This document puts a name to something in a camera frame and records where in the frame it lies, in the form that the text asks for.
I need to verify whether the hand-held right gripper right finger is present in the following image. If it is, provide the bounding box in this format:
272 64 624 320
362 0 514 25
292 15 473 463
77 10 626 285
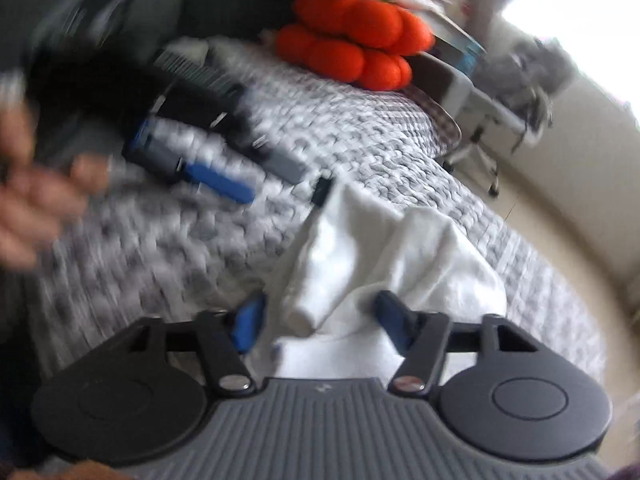
375 290 543 395

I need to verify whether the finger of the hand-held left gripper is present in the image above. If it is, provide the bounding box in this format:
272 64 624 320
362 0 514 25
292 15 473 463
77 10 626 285
125 117 256 205
235 130 307 183

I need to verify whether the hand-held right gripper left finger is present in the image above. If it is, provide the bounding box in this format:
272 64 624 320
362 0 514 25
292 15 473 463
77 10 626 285
125 294 268 398

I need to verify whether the white sweatshirt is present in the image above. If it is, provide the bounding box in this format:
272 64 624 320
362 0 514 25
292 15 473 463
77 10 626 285
270 176 508 381

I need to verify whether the person's left hand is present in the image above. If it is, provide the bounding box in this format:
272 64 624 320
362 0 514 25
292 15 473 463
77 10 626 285
0 110 111 268

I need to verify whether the grey quilted blanket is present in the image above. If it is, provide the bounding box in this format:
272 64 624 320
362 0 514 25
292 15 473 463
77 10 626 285
30 35 608 386

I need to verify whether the grey sofa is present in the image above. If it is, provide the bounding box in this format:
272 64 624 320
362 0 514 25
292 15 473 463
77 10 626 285
0 0 471 111

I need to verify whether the checkered bed sheet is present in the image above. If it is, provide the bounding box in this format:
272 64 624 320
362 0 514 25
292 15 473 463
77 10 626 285
405 85 463 151

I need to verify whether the blue tissue box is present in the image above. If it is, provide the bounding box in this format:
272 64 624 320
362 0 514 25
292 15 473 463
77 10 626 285
457 42 486 78

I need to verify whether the white desk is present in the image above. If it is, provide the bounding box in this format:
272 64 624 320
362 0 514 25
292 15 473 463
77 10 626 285
425 5 488 56

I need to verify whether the grey office chair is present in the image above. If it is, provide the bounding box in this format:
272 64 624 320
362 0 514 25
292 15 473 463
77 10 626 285
440 35 573 198

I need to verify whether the wide window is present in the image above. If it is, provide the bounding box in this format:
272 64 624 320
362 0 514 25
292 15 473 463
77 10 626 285
500 0 640 131

